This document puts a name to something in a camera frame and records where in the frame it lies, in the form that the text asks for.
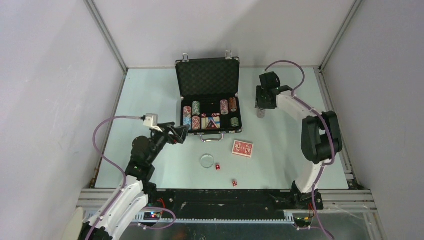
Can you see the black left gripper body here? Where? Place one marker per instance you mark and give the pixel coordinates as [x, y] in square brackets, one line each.
[159, 140]

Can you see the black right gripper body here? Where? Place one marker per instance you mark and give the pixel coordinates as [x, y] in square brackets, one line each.
[261, 101]

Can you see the red poker chip stack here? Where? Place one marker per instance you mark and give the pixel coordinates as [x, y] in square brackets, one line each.
[195, 123]

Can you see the small red white stack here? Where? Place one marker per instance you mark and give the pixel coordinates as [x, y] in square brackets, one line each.
[187, 112]

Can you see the green poker chip stack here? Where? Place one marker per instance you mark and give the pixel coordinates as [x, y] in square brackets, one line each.
[195, 108]

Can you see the small green chip stack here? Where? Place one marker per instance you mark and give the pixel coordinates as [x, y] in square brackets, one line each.
[234, 122]

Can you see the black aluminium poker case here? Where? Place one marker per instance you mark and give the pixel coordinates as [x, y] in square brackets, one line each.
[210, 80]

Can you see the red playing card deck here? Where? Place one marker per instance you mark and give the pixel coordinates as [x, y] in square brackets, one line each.
[242, 148]

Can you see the blue brown chip stack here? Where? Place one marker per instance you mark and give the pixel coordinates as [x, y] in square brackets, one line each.
[260, 113]

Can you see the orange black chip stack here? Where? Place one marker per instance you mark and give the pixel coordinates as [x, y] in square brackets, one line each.
[232, 103]

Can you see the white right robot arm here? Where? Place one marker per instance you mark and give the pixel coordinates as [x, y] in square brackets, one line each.
[320, 139]

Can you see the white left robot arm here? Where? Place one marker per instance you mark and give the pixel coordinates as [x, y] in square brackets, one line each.
[136, 191]

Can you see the blue poker chip stack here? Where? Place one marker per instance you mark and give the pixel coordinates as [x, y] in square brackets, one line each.
[187, 121]

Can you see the blue card deck in case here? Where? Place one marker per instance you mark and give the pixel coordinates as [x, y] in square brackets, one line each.
[203, 122]

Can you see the red dice in case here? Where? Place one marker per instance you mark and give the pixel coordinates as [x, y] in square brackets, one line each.
[212, 115]

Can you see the black all in triangle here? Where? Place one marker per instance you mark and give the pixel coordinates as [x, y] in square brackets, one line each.
[212, 124]

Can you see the clear round dealer button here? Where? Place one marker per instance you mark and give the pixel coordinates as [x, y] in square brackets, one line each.
[207, 161]

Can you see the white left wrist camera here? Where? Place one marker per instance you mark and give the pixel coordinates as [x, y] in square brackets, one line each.
[150, 120]

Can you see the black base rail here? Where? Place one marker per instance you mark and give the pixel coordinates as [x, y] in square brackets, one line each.
[233, 204]

